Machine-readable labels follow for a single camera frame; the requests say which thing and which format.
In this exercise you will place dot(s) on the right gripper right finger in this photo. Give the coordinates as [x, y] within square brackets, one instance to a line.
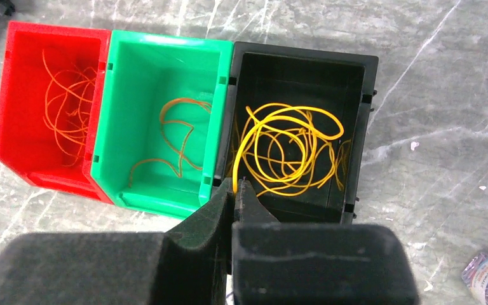
[315, 263]

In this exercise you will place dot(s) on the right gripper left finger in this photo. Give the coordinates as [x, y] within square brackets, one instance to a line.
[185, 265]

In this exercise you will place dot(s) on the black plastic bin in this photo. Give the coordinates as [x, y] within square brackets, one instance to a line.
[294, 127]

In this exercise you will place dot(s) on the green plastic bin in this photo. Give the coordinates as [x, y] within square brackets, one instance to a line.
[160, 121]

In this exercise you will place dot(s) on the red plastic bin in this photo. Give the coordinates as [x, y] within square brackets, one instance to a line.
[50, 96]

